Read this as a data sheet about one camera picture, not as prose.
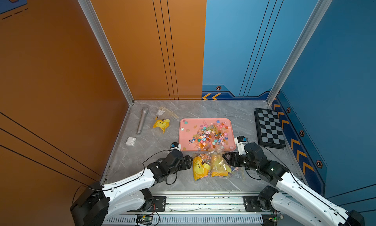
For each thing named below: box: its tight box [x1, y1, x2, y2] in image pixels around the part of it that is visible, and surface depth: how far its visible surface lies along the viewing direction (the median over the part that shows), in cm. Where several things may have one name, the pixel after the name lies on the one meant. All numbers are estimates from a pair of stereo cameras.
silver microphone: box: [136, 108, 149, 136], surface depth 108 cm
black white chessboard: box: [253, 107, 287, 150], surface depth 101 cm
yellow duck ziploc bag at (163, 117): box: [152, 106, 179, 134], surface depth 106 cm
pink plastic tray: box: [178, 118, 237, 152], surface depth 101 cm
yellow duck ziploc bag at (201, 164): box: [192, 153, 212, 181], surface depth 83 cm
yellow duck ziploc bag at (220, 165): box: [210, 148, 233, 178], surface depth 78 cm
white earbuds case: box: [125, 136, 137, 147], surface depth 98 cm
